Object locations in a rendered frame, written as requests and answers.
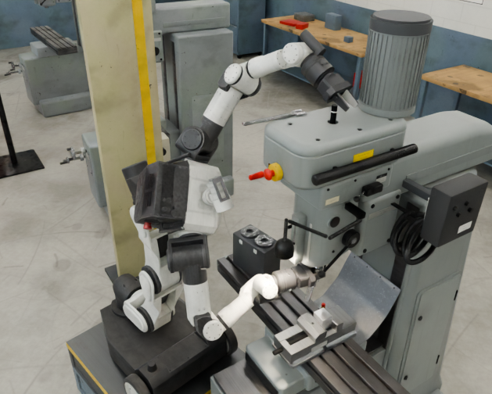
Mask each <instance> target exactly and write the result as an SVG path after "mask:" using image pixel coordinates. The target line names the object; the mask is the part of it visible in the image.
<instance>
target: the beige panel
mask: <svg viewBox="0 0 492 394"><path fill-rule="evenodd" d="M76 5H77V14H78V19H79V25H80V30H81V40H82V45H83V50H84V60H85V65H86V70H87V76H88V86H89V91H90V96H91V101H92V111H93V117H94V121H95V131H96V137H97V142H98V147H99V157H100V162H101V168H102V176H103V182H104V187H105V193H106V202H107V207H108V213H109V218H110V227H111V233H112V238H113V247H114V253H115V258H116V264H114V265H112V266H109V267H106V268H105V272H106V273H107V275H108V277H109V278H110V280H111V281H112V283H114V281H115V280H116V279H117V278H118V277H119V276H121V275H122V274H131V275H133V276H134V277H136V278H137V279H138V280H139V273H140V272H141V271H142V267H144V266H145V250H144V244H143V242H142V241H141V239H140V238H139V237H138V230H137V228H136V226H135V224H134V222H133V220H132V219H131V215H130V208H131V207H132V206H133V199H132V194H131V192H130V190H129V188H128V186H127V182H126V181H125V178H124V175H123V173H122V169H123V168H125V167H128V166H130V165H132V164H135V163H139V162H141V161H143V160H146V162H147V163H148V165H149V164H151V163H155V162H156V161H163V143H162V134H161V123H160V104H159V94H158V84H157V74H156V54H155V44H154V34H153V15H152V5H151V0H76Z"/></svg>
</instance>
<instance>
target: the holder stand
mask: <svg viewBox="0 0 492 394"><path fill-rule="evenodd" d="M276 242H277V240H275V239H274V238H272V237H271V236H269V235H267V234H265V233H264V232H263V231H261V230H259V229H258V228H256V227H254V226H253V225H252V224H249V225H247V226H245V227H244V228H242V229H240V230H238V231H236V232H234V233H233V263H234V264H236V265H237V266H239V267H240V268H242V269H243V270H244V271H246V272H247V273H248V274H250V275H252V276H253V277H254V276H255V275H257V274H269V275H272V273H273V272H274V271H277V270H280V261H281V260H280V259H278V258H277V257H275V255H274V249H275V243H276Z"/></svg>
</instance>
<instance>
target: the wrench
mask: <svg viewBox="0 0 492 394"><path fill-rule="evenodd" d="M300 112H302V109H296V110H293V111H291V113H284V114H280V115H276V116H270V117H265V118H261V119H257V120H251V121H246V122H242V125H243V126H248V125H251V124H258V123H263V122H266V121H270V120H277V119H281V118H285V117H289V116H295V115H296V116H302V115H307V112H302V113H300Z"/></svg>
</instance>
